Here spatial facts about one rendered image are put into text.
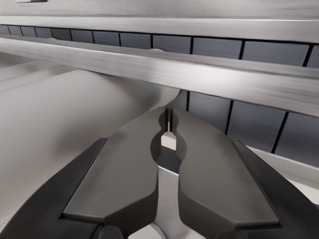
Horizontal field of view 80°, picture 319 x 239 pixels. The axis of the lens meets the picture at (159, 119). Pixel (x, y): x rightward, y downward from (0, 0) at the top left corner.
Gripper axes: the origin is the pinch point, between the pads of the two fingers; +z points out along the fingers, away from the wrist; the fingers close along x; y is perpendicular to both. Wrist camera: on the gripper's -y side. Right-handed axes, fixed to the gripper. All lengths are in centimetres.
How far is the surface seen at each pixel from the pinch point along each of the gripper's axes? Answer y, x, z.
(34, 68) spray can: -1.2, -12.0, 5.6
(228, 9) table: -5.6, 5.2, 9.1
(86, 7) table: -5.9, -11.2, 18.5
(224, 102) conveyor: 1.0, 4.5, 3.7
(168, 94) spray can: 0.1, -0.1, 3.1
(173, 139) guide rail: 3.7, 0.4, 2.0
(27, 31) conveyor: -3.1, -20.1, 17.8
